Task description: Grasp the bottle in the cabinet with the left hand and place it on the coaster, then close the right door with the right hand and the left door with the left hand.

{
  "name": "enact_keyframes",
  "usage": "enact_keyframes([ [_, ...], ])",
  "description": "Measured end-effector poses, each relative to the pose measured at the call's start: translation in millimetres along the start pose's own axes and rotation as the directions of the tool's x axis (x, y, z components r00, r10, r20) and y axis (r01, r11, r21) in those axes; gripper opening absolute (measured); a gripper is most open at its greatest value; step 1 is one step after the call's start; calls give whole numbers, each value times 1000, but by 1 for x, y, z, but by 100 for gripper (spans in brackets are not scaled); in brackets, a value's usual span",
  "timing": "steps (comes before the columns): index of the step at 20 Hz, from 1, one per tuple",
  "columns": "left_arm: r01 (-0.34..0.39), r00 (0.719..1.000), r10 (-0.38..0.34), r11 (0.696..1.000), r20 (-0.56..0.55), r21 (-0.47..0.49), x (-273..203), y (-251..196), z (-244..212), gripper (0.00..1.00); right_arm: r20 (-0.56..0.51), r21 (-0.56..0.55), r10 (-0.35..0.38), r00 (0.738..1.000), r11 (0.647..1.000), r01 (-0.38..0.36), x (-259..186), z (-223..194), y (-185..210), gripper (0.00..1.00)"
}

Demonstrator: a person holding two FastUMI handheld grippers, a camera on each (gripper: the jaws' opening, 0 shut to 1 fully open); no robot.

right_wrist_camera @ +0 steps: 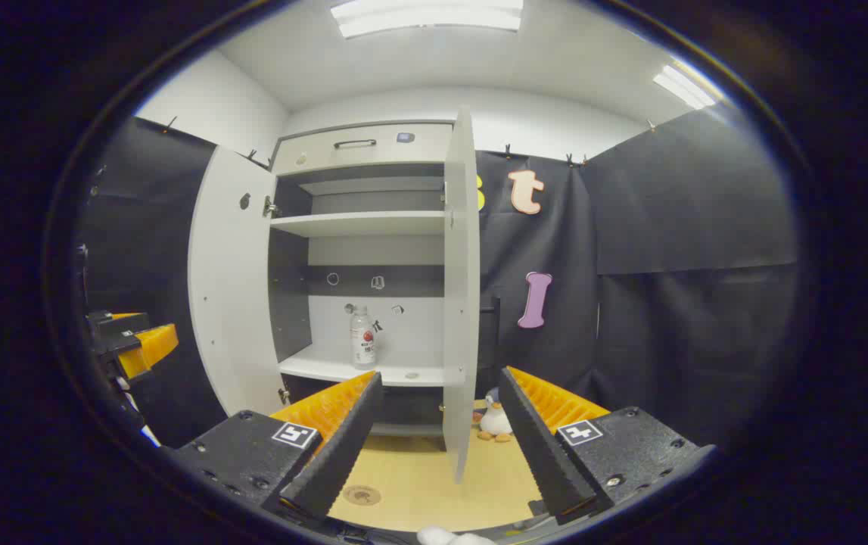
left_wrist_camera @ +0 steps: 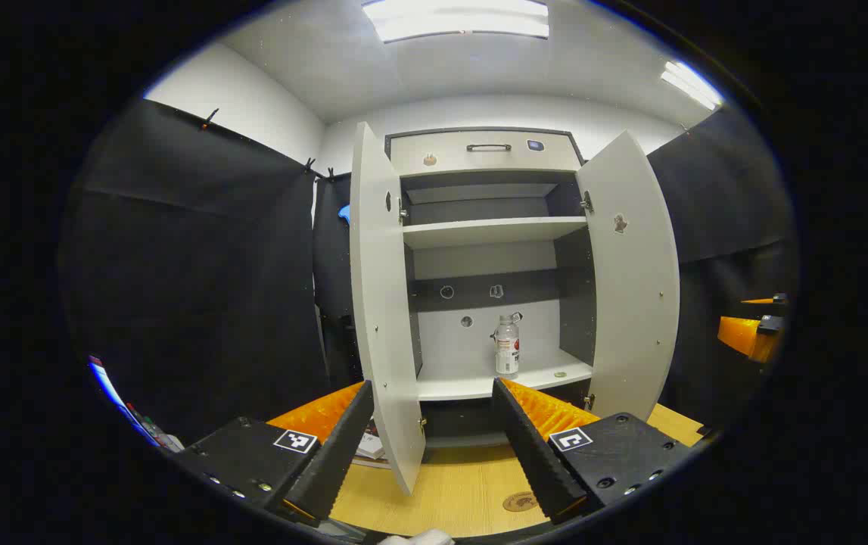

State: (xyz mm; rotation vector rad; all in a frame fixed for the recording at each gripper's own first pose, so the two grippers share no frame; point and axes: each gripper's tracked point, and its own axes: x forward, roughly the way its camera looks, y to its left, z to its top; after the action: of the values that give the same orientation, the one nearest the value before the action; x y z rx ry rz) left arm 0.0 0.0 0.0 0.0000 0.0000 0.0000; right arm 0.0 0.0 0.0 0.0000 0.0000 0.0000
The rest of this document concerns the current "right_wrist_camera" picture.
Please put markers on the penguin plush toy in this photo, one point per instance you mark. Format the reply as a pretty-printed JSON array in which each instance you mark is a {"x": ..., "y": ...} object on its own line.
[{"x": 496, "y": 420}]

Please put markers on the white cabinet door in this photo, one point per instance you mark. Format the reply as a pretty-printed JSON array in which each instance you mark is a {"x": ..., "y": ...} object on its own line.
[
  {"x": 233, "y": 303},
  {"x": 460, "y": 303}
]

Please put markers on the white cabinet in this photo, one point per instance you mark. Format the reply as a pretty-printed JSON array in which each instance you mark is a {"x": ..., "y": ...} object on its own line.
[{"x": 290, "y": 303}]

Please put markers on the ceiling light panel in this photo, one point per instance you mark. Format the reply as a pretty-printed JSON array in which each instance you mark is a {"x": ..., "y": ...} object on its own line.
[
  {"x": 683, "y": 87},
  {"x": 426, "y": 17}
]

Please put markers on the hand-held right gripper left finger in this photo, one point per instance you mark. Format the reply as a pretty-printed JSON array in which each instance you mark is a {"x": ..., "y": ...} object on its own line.
[{"x": 343, "y": 446}]

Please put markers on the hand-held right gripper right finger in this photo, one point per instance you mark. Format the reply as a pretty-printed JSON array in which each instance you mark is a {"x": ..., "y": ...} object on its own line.
[{"x": 539, "y": 446}]

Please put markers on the black backdrop cloth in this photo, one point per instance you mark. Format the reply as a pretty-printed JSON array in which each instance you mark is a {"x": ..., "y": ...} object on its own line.
[{"x": 668, "y": 227}]

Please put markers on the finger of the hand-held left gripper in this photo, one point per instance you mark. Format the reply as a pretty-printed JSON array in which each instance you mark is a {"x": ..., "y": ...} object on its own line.
[
  {"x": 150, "y": 350},
  {"x": 119, "y": 327}
]

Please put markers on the clear plastic bottle white label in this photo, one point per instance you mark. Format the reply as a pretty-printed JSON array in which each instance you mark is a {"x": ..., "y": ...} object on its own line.
[{"x": 363, "y": 341}]

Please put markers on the white cabinet shelf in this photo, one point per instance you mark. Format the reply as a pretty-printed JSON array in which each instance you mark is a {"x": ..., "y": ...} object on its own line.
[
  {"x": 358, "y": 223},
  {"x": 328, "y": 367}
]

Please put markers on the white cabinet drawer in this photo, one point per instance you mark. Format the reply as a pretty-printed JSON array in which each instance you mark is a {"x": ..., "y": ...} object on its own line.
[{"x": 403, "y": 151}]

